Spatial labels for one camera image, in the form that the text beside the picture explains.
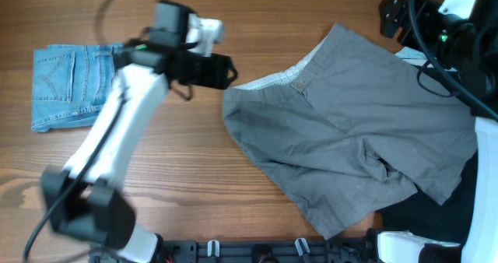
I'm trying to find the grey shorts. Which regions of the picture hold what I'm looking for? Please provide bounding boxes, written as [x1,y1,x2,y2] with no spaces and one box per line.
[223,24,477,239]

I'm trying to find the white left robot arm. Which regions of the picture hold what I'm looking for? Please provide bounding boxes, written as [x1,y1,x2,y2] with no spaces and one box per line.
[40,39,237,262]

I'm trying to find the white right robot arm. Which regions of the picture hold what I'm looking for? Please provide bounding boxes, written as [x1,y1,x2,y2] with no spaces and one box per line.
[373,0,497,262]

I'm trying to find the light blue garment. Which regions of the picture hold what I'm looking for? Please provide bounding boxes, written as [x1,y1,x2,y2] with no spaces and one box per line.
[395,47,427,67]

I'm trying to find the folded light blue jeans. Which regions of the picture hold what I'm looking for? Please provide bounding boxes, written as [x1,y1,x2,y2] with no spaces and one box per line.
[31,43,122,132]

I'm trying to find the black garment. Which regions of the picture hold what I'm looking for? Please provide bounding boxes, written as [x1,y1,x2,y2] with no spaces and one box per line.
[381,154,478,244]

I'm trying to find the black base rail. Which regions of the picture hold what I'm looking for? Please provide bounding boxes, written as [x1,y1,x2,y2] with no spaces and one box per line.
[88,237,381,263]

